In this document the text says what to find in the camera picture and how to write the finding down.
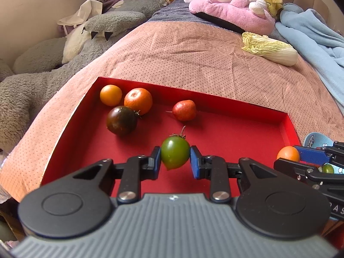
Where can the pink dotted bedspread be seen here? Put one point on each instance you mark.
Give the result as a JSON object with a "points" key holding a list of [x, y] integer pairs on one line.
{"points": [[188, 59]]}

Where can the small red fruit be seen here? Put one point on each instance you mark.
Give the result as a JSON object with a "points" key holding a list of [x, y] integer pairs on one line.
{"points": [[185, 110]]}

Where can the napa cabbage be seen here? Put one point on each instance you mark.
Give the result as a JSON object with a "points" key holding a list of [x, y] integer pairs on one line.
{"points": [[271, 49]]}

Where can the blue cartoon plate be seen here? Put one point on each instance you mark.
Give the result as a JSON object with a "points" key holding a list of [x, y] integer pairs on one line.
{"points": [[313, 139]]}

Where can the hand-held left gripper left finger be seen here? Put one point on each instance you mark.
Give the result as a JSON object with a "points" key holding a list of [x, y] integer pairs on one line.
{"points": [[156, 164]]}

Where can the dark purple tomato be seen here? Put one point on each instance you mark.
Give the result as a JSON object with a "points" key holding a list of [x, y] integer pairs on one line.
{"points": [[122, 121]]}

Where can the white tote bag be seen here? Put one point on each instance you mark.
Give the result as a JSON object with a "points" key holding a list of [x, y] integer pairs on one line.
{"points": [[80, 16]]}

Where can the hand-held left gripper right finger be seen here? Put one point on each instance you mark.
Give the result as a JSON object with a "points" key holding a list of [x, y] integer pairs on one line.
{"points": [[194, 164]]}

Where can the green tomato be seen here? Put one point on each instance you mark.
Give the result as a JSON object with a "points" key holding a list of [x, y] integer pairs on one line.
{"points": [[175, 153], [328, 169]]}

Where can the red cardboard tray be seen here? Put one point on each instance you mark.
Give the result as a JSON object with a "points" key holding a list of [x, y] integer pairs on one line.
{"points": [[231, 139]]}

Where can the large orange tomato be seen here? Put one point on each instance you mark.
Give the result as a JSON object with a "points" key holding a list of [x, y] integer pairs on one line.
{"points": [[138, 101]]}

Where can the small orange tomato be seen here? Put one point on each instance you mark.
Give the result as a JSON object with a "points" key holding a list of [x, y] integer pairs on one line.
{"points": [[111, 95]]}

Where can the pink plush toy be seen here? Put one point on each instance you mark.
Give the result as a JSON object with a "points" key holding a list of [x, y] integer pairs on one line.
{"points": [[228, 8]]}

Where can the light blue blanket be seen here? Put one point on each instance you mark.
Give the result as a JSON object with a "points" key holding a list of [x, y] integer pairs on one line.
{"points": [[314, 37]]}

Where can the grey plush toy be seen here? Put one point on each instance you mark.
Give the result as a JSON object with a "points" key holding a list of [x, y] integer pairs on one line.
{"points": [[121, 18]]}

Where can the grey bed sheet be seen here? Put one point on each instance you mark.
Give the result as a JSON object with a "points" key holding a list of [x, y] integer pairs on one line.
{"points": [[172, 10]]}

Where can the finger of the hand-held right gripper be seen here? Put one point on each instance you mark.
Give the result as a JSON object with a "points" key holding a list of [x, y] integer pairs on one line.
{"points": [[311, 154], [290, 168]]}

